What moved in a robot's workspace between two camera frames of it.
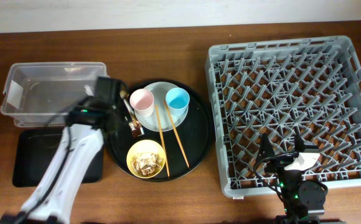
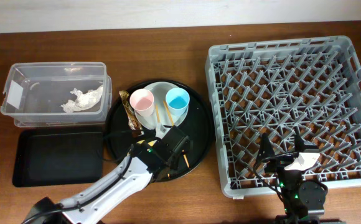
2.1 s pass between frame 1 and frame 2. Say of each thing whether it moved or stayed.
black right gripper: stayed
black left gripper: moved
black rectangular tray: stayed
